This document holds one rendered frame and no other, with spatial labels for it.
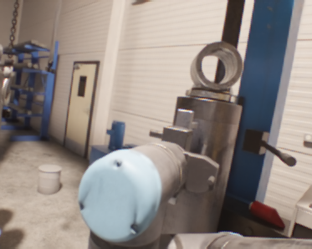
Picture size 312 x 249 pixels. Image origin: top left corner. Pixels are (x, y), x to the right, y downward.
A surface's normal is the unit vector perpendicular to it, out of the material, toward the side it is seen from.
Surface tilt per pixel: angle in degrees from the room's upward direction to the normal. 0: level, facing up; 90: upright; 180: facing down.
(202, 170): 90
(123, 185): 85
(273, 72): 90
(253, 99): 90
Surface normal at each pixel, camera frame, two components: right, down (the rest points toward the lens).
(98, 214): -0.34, -0.06
